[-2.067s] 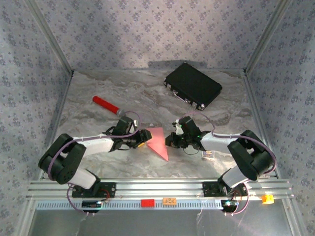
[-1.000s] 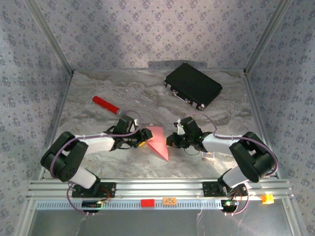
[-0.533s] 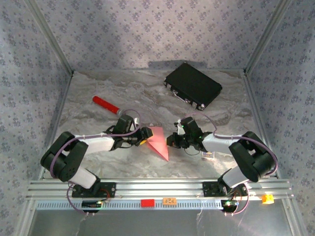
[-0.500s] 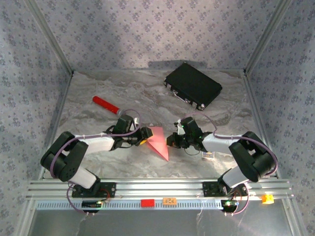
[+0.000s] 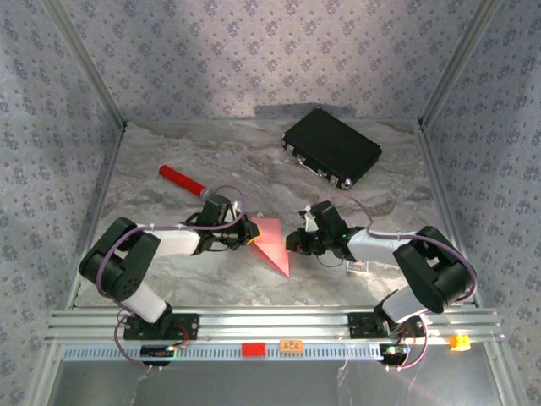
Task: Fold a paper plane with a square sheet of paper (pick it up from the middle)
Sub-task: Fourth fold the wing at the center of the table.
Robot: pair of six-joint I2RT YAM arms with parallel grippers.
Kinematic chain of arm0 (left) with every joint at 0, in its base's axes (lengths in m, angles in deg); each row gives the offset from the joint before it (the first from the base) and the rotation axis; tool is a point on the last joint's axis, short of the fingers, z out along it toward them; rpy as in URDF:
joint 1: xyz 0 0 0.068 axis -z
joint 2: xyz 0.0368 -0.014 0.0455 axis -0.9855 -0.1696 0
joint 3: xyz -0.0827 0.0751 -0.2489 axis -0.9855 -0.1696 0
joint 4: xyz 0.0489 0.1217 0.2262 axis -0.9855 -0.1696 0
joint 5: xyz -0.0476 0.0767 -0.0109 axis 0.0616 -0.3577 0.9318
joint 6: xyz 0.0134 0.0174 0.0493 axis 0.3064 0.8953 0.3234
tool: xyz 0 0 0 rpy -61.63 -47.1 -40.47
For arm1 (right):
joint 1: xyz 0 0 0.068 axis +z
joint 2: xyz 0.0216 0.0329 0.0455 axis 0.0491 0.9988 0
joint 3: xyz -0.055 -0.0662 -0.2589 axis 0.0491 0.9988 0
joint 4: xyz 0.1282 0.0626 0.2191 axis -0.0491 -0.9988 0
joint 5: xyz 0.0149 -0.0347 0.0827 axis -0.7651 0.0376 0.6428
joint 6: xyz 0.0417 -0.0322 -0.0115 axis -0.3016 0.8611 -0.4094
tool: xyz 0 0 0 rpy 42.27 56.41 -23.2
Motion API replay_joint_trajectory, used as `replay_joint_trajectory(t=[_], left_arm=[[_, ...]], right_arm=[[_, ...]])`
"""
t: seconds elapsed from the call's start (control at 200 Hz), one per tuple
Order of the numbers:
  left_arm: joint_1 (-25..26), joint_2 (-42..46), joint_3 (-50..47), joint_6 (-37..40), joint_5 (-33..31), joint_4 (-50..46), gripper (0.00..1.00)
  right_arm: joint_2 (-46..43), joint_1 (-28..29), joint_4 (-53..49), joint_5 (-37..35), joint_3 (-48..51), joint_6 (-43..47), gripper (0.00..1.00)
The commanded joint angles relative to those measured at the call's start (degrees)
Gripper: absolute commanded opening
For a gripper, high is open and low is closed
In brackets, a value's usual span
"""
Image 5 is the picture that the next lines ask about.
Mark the pink paper sheet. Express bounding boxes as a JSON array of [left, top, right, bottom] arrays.
[[251, 217, 292, 279]]

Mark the red cylindrical marker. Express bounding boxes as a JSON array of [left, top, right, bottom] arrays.
[[158, 164, 212, 202]]

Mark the black briefcase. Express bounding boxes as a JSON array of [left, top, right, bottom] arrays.
[[281, 107, 384, 191]]

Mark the yellow orange block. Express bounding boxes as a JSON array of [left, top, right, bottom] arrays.
[[448, 333, 472, 352]]

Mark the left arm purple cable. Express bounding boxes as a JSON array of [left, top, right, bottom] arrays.
[[96, 184, 247, 373]]

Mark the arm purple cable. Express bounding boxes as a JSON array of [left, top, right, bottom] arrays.
[[310, 193, 478, 373], [96, 184, 247, 373]]

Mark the aluminium mounting rail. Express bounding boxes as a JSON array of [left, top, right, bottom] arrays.
[[44, 308, 506, 344]]

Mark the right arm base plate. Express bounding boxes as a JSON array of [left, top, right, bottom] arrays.
[[348, 311, 426, 339]]

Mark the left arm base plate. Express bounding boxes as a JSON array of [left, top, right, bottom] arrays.
[[123, 312, 200, 342]]

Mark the slotted cable duct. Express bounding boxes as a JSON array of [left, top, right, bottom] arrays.
[[61, 341, 381, 363]]

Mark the aluminium side rail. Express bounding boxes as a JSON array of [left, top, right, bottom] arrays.
[[416, 122, 483, 308], [65, 122, 128, 310]]

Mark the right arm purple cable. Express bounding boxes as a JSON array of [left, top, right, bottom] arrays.
[[310, 193, 478, 373]]

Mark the aluminium frame post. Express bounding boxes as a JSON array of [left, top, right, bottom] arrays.
[[418, 0, 506, 130], [41, 0, 128, 128]]

